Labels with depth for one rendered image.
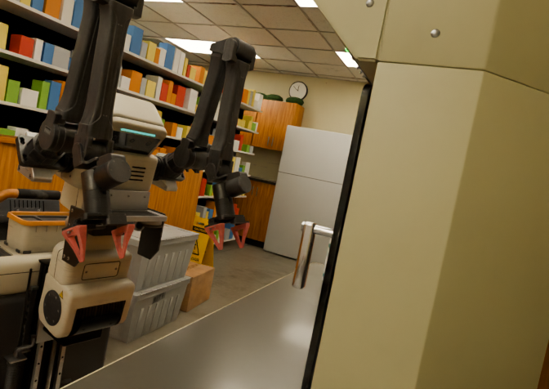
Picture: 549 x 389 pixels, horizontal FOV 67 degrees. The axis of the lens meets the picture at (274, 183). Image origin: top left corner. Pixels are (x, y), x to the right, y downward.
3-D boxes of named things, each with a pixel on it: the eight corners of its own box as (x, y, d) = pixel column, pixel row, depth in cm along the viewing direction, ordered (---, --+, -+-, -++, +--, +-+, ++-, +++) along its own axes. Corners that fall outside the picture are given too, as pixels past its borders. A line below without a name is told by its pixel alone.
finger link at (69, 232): (112, 257, 90) (107, 215, 93) (80, 260, 85) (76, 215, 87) (94, 262, 94) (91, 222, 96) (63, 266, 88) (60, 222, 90)
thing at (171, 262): (193, 277, 304) (201, 233, 303) (136, 295, 249) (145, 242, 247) (148, 261, 320) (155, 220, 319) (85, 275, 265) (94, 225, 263)
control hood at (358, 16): (404, 113, 77) (416, 59, 76) (377, 60, 47) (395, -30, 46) (344, 105, 81) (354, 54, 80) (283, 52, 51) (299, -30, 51)
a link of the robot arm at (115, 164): (105, 149, 103) (71, 145, 96) (133, 134, 97) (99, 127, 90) (110, 197, 100) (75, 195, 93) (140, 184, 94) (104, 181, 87)
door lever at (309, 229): (325, 300, 53) (331, 295, 55) (341, 226, 52) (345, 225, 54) (287, 287, 55) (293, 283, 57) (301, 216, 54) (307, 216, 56)
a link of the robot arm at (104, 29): (134, -9, 102) (92, -30, 93) (148, -11, 98) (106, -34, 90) (104, 164, 104) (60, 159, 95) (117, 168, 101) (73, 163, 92)
